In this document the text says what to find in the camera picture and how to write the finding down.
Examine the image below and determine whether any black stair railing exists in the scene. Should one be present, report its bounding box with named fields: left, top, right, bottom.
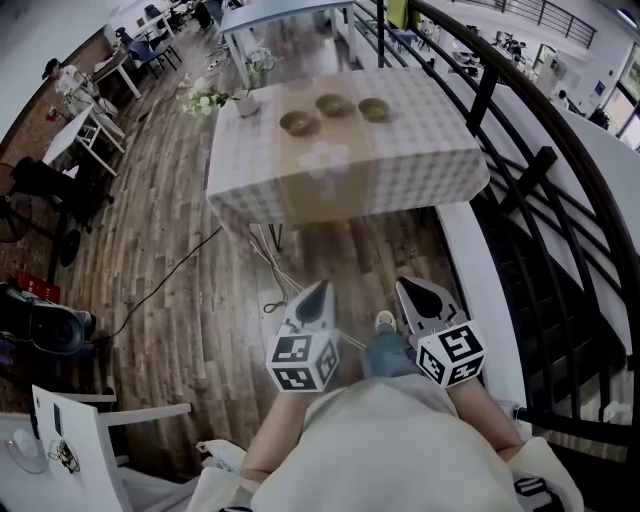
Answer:
left=357, top=0, right=640, bottom=451

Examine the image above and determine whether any person's white shirt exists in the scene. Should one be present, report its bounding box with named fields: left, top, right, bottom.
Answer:
left=185, top=373, right=586, bottom=512

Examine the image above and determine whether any beige checked tablecloth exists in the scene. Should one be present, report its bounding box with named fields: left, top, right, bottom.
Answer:
left=204, top=67, right=492, bottom=231

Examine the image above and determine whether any dark top desk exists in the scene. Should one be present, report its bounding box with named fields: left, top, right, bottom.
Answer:
left=92, top=49, right=144, bottom=101

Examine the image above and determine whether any black floor cable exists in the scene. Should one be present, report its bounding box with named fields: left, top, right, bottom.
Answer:
left=92, top=225, right=225, bottom=346

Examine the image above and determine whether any person's right forearm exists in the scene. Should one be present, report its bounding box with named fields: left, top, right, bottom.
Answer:
left=446, top=372, right=525, bottom=464

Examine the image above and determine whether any olive brown bowl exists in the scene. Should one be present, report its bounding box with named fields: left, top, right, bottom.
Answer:
left=357, top=97, right=391, bottom=123
left=315, top=93, right=357, bottom=120
left=278, top=109, right=322, bottom=138

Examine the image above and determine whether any clear glass dish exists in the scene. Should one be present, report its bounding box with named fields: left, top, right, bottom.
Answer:
left=4, top=428, right=49, bottom=475

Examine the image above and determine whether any dark blue chair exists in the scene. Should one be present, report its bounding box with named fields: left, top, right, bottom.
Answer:
left=127, top=38, right=182, bottom=76

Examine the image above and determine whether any white flower vase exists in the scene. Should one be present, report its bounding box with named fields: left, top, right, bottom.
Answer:
left=234, top=89, right=260, bottom=119

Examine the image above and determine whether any person's left forearm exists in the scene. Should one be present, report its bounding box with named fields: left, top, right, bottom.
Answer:
left=238, top=387, right=326, bottom=485

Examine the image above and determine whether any small white desk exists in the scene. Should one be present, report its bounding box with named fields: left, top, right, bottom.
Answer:
left=42, top=102, right=126, bottom=177

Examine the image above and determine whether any black cable bunch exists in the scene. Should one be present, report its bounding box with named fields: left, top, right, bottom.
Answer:
left=47, top=438, right=81, bottom=474

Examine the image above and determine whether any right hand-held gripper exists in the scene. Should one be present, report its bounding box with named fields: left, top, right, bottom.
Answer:
left=395, top=278, right=488, bottom=389

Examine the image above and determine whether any black striped strap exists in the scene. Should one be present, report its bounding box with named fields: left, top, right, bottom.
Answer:
left=513, top=475, right=556, bottom=512

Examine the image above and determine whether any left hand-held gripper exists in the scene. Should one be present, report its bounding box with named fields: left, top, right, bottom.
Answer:
left=266, top=280, right=342, bottom=395

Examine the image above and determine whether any black chair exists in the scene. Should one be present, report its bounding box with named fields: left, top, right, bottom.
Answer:
left=9, top=157, right=116, bottom=236

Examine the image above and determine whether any pale blue flower bunch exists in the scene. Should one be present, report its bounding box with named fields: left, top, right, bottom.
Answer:
left=244, top=47, right=279, bottom=91

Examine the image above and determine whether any person's blue jeans leg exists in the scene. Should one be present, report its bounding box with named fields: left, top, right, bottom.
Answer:
left=360, top=327, right=426, bottom=381

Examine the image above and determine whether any green cloth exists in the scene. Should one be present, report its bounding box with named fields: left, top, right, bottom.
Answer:
left=387, top=0, right=410, bottom=30

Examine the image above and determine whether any white flower bunch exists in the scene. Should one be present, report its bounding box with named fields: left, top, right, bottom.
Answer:
left=179, top=77, right=236, bottom=119

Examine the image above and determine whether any red crate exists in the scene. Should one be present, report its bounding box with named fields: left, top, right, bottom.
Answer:
left=17, top=272, right=62, bottom=301

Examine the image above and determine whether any long white table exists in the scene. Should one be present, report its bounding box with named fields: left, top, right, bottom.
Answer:
left=219, top=0, right=359, bottom=89

